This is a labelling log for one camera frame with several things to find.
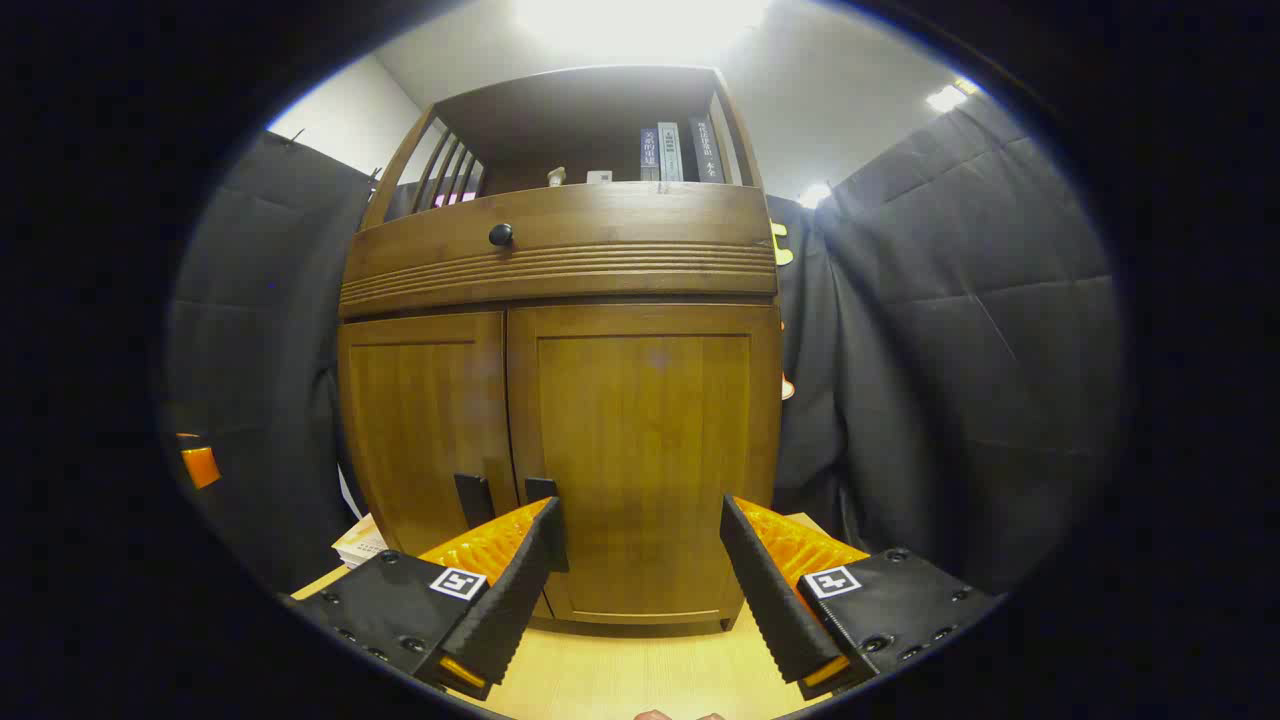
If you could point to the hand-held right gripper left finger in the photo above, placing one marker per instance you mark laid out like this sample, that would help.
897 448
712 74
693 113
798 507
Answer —
510 600

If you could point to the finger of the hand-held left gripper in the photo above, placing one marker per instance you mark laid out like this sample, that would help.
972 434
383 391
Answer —
200 466

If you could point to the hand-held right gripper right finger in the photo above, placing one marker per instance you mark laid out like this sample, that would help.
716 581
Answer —
775 600

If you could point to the wooden cabinet door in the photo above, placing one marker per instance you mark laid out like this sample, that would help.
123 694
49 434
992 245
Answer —
420 420
640 430

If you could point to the wooden double-door shoe cabinet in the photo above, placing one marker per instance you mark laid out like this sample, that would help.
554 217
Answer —
590 100

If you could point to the stack of books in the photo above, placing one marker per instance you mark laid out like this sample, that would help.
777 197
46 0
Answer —
360 542

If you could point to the black round drawer knob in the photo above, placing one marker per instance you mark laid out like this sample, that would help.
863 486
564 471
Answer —
500 235

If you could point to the small ceiling light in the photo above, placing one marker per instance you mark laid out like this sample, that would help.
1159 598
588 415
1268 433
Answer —
815 193
945 97

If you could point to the grey book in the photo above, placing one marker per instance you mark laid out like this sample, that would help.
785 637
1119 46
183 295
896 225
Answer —
669 150

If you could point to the blue book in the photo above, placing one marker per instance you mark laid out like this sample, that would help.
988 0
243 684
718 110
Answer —
649 153

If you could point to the large ceiling light panel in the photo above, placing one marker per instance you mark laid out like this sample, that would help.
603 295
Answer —
640 20

